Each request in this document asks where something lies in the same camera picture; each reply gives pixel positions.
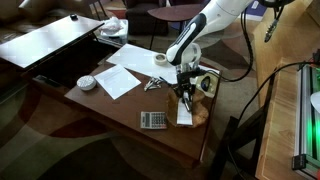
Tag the white paper strip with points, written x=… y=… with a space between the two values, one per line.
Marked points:
x=184 y=118

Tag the beige masking tape roll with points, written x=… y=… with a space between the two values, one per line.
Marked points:
x=160 y=59

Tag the clear plastic bin with bag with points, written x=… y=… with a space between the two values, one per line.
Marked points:
x=115 y=28

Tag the black stand leg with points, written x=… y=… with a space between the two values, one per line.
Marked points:
x=230 y=146

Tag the dark brown leather sofa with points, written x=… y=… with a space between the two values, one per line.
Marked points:
x=20 y=13

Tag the grey desk calculator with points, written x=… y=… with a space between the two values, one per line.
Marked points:
x=153 y=120

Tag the black sunglasses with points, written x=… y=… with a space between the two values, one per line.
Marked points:
x=205 y=84

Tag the aluminium frame with green light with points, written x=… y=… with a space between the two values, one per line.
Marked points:
x=308 y=116

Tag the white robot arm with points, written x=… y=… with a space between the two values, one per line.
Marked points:
x=213 y=16

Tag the dark round side table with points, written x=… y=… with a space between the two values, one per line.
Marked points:
x=176 y=12

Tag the white printed paper sheet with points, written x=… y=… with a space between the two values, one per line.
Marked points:
x=116 y=81

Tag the dark armchair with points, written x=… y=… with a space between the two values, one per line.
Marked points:
x=146 y=16

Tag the light wooden bench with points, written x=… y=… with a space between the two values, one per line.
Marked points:
x=283 y=110

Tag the wooden coffee table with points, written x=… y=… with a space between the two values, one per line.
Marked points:
x=50 y=150

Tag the white ribbed round lid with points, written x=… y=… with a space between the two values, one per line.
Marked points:
x=86 y=82

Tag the blue and white box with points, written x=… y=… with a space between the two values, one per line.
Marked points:
x=256 y=7

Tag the small black round object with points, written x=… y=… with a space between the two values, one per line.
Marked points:
x=73 y=16

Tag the large white board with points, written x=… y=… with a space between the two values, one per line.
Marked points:
x=133 y=58

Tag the silver metal cylinder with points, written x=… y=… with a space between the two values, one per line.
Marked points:
x=187 y=105

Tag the hanging black connector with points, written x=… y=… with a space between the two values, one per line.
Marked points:
x=270 y=30

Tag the burl wood tray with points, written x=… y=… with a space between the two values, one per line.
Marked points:
x=201 y=115

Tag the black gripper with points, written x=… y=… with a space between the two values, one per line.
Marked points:
x=186 y=81

